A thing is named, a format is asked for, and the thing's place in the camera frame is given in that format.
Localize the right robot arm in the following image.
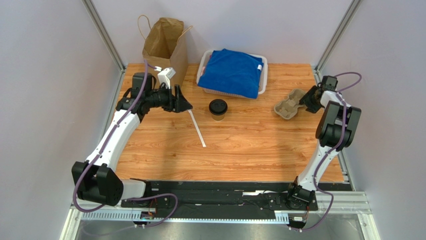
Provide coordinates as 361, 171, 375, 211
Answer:
285, 75, 362, 210

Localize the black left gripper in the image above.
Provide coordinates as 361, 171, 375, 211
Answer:
145, 84, 193, 114

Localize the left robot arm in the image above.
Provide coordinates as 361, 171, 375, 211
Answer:
71, 67, 193, 206

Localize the white plastic basket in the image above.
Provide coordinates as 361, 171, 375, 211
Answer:
195, 49, 269, 98

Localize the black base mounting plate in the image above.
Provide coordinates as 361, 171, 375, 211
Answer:
120, 180, 320, 221

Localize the white wrapped straw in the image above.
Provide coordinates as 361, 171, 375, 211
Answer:
188, 110, 207, 148

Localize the black plastic cup lid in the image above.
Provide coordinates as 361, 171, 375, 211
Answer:
208, 99, 228, 116

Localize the brown paper coffee cup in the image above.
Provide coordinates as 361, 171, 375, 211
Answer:
211, 113, 226, 122

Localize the cardboard cup carrier tray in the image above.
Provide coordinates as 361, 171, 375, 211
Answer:
273, 88, 306, 120

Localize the aluminium frame rail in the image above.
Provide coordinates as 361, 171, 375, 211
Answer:
60, 182, 380, 240

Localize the brown paper bag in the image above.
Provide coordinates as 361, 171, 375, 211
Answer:
142, 17, 193, 87

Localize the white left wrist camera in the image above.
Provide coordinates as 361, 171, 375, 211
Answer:
157, 67, 176, 89

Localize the blue folded cloth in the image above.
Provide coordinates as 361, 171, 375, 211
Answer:
197, 48, 264, 100

